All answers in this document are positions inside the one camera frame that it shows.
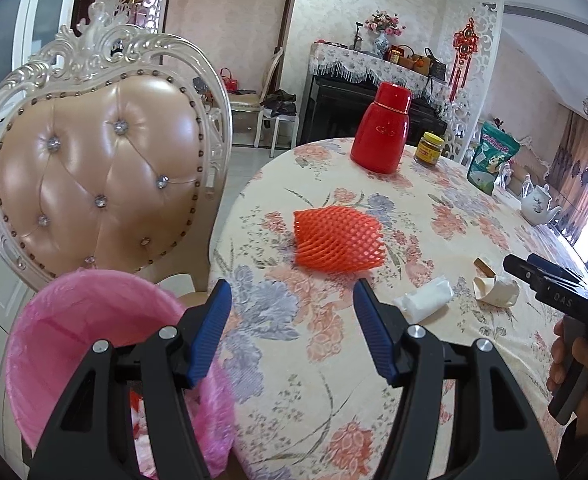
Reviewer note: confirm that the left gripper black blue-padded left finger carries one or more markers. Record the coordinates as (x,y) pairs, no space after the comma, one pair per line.
(89,434)

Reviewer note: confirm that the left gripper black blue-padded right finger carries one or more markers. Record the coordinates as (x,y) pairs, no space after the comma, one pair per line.
(495,433)

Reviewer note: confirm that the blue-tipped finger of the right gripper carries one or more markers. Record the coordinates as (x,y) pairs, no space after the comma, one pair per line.
(547,269)

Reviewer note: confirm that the pink-lined trash bin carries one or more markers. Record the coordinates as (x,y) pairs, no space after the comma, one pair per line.
(62,323)

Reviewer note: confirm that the torn beige paper carton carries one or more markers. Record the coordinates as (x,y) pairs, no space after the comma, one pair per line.
(496,290)

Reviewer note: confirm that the white floral teapot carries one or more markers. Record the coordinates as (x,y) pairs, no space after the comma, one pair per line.
(536,203)

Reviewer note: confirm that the brown patterned curtain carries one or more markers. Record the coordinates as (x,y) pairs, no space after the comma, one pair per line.
(569,176)

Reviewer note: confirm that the green snack bag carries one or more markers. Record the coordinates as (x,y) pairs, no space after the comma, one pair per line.
(495,148)

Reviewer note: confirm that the yellow-lidded glass jar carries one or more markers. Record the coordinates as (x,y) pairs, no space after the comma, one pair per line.
(429,148)

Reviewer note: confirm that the red thermos jug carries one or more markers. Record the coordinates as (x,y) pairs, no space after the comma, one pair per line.
(380,138)

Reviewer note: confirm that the floral tablecloth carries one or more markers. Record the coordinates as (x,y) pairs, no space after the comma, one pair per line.
(308,401)

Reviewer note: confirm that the orange foam fruit net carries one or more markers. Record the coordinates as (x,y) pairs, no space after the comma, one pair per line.
(338,239)

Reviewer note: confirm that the black handbag on piano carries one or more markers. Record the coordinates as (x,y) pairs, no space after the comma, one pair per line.
(437,69)

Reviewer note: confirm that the red chinese knot ornament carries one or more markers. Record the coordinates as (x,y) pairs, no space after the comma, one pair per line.
(465,43)

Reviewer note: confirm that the wicker basket on piano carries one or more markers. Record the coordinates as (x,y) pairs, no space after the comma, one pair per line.
(403,55)

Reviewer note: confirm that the black upright piano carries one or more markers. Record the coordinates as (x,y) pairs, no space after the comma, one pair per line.
(333,108)

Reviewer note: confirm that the lace piano cover cloth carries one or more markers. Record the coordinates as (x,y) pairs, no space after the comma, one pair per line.
(357,67)

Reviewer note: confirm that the ornate tan leather chair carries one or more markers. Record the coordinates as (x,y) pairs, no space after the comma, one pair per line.
(114,150)

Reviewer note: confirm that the pink flower vase bouquet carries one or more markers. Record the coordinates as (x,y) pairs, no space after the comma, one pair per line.
(383,25)

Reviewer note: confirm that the white stool with black bag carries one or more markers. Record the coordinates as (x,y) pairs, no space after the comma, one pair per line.
(275,108)

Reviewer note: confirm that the cream wooden side chair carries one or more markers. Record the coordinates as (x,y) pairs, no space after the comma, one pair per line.
(250,101)

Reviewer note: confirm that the red handbag on floor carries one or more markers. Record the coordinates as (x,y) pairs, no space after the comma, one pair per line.
(229,81)

